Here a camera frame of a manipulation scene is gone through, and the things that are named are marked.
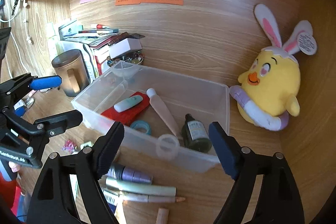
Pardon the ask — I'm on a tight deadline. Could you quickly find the white silver pen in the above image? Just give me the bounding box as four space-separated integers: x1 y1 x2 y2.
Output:
102 188 186 203

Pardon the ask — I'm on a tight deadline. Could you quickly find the pale green roll-on tube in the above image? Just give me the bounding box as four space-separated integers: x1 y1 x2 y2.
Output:
105 177 177 197

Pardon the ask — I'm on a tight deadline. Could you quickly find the teal tape roll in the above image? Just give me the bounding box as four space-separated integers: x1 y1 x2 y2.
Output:
130 120 151 135

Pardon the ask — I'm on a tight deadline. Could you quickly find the dark green pump bottle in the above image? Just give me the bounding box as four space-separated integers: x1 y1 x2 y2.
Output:
182 114 212 153

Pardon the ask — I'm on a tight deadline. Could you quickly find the person's left hand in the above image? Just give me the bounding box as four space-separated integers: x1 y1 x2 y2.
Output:
9 161 21 173

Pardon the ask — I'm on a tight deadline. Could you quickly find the brown lidded mug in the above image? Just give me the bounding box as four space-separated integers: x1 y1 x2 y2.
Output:
51 49 90 97

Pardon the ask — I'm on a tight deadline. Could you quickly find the purple metallic tube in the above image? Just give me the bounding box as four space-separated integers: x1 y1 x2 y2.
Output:
106 163 153 184

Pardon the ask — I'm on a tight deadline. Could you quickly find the mint white small tube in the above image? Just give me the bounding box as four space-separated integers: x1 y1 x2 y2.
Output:
113 95 143 113

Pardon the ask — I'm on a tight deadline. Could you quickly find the yellow chick plush toy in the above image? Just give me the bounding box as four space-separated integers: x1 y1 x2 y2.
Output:
230 4 317 131

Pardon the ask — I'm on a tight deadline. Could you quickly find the beige stick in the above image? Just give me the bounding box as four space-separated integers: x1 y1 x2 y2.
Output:
155 207 169 224

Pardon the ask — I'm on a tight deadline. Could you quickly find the white rectangular box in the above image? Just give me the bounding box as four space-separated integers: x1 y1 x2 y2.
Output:
109 38 142 59

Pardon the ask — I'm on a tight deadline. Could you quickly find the bowl of beads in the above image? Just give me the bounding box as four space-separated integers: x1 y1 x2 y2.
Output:
107 51 144 67

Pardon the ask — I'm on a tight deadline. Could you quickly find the clear tape roll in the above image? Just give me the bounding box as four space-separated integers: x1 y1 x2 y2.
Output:
155 134 180 161

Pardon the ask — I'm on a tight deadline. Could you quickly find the clear plastic storage bin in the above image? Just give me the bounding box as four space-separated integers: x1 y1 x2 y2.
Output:
71 61 230 173

